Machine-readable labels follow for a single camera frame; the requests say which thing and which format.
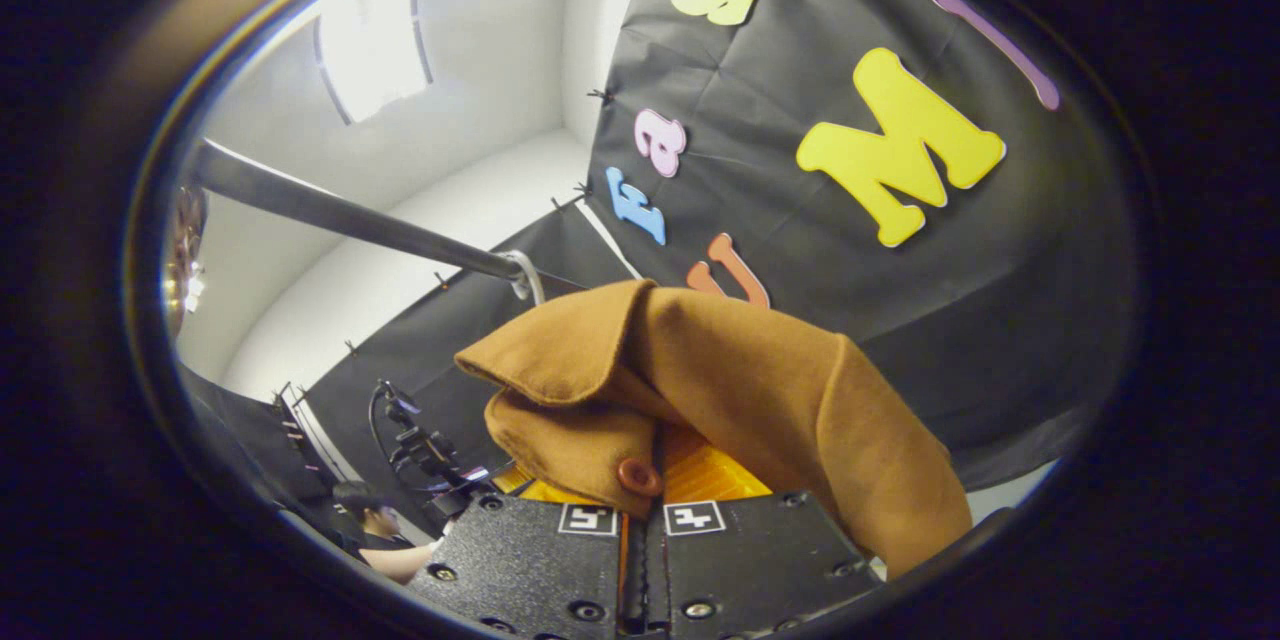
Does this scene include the ceiling light panel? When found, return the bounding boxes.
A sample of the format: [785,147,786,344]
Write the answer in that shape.
[315,0,436,126]

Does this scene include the brown button-up shirt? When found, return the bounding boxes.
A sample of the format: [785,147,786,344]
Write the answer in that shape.
[455,280,973,581]

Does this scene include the white clothes hanger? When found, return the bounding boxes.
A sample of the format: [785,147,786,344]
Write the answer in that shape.
[503,248,548,307]

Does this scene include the black clothes rack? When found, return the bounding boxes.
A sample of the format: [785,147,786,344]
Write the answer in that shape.
[188,138,526,283]

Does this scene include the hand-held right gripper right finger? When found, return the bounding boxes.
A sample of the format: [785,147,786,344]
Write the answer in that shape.
[643,423,888,639]

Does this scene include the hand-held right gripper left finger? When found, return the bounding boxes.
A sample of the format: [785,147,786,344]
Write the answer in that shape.
[408,463,633,639]

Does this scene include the black backdrop cloth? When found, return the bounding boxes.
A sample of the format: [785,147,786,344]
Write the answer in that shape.
[175,0,1141,561]

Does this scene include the person's head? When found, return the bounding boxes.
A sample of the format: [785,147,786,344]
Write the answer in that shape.
[333,480,403,543]

